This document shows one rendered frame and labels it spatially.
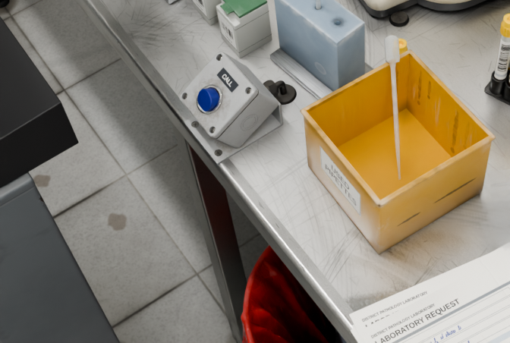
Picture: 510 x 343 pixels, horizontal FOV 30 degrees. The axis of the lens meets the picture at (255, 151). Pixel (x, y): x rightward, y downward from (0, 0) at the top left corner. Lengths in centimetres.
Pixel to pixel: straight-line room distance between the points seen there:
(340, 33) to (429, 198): 20
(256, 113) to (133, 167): 114
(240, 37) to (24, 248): 35
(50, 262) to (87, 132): 103
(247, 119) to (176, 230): 103
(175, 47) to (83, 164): 105
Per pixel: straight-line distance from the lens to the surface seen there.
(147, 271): 198
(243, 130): 101
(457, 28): 113
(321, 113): 95
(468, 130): 95
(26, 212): 111
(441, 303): 92
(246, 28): 108
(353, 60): 103
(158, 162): 212
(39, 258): 119
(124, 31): 117
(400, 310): 92
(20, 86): 105
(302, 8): 102
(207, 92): 99
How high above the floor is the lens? 172
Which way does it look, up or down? 55 degrees down
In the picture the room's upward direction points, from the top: 10 degrees counter-clockwise
